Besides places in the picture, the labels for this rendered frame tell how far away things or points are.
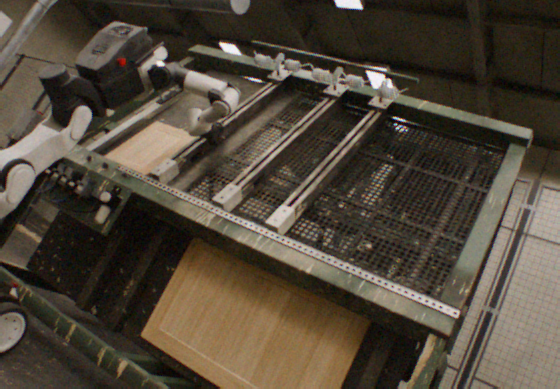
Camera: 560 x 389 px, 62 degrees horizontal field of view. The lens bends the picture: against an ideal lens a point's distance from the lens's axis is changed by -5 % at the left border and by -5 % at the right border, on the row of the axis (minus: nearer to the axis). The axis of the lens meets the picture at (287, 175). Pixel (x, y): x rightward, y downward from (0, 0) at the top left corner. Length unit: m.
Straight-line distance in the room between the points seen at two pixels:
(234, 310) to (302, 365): 0.38
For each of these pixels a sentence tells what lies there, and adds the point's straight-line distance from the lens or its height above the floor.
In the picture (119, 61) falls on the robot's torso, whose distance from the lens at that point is 2.14.
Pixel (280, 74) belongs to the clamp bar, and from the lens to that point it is 2.94.
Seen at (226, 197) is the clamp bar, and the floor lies 0.96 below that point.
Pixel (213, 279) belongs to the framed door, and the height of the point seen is 0.63.
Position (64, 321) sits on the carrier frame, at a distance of 2.32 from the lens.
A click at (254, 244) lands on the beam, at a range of 1.90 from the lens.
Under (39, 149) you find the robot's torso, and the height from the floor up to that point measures 0.75.
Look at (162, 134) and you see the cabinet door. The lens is 2.67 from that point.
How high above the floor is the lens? 0.64
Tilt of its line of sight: 14 degrees up
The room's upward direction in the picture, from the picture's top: 27 degrees clockwise
